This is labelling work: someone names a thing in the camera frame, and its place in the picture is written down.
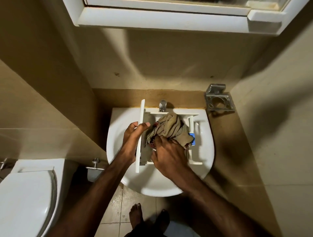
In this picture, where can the person's left hand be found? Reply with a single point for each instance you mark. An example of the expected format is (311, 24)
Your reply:
(130, 144)

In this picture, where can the person's right hand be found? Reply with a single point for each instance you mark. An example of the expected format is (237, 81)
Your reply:
(170, 158)

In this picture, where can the beige striped rag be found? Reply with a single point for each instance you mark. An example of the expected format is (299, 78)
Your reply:
(171, 127)

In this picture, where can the white detergent drawer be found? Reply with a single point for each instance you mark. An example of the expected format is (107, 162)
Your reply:
(141, 112)

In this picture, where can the chrome faucet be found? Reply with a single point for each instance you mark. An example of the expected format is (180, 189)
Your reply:
(162, 106)

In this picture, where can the person's left forearm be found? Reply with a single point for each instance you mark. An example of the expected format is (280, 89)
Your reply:
(90, 202)

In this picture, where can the person's right forearm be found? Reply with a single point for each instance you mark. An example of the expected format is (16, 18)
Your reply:
(220, 207)

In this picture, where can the person's right foot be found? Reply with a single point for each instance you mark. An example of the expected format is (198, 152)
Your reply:
(162, 221)

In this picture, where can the person's foot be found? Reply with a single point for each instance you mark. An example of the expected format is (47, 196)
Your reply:
(135, 216)
(162, 221)

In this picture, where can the person's left foot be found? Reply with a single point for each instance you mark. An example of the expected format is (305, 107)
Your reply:
(135, 216)

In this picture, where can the person's black shorts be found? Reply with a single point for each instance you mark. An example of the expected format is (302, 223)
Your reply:
(146, 232)

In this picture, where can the white ceramic sink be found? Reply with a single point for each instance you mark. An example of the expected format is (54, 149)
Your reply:
(156, 185)

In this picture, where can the metal toilet paper holder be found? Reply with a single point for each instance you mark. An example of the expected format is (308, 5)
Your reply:
(94, 171)

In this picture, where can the white toilet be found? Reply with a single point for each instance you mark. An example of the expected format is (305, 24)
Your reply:
(27, 202)

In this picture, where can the white mirror cabinet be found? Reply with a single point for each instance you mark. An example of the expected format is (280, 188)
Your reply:
(159, 20)

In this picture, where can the white cabinet side shelf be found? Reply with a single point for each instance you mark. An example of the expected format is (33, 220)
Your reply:
(266, 15)

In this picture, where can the metal wall tumbler holder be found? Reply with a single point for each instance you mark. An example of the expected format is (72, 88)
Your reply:
(218, 101)

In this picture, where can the metal wall sprayer bracket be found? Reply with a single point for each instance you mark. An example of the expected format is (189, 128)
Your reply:
(3, 164)

